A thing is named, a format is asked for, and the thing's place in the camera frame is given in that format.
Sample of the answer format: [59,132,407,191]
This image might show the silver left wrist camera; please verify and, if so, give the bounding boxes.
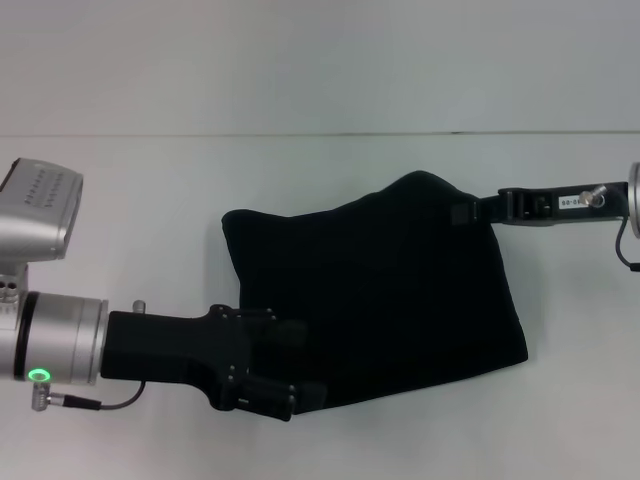
[0,158,85,304]

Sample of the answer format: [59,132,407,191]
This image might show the black t-shirt with FREE print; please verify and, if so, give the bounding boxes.
[220,170,530,416]

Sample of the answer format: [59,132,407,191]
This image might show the left arm gripper cable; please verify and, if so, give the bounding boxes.
[32,381,149,412]

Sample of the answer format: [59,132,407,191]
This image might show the right arm gripper cable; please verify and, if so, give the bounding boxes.
[579,184,640,274]

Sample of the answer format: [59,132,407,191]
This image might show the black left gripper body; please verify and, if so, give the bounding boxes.
[99,303,279,412]

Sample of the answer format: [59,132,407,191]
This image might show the arm gripper cable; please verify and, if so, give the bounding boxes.
[579,184,640,274]
[32,381,149,412]

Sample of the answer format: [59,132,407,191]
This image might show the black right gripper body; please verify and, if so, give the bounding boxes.
[497,180,630,227]

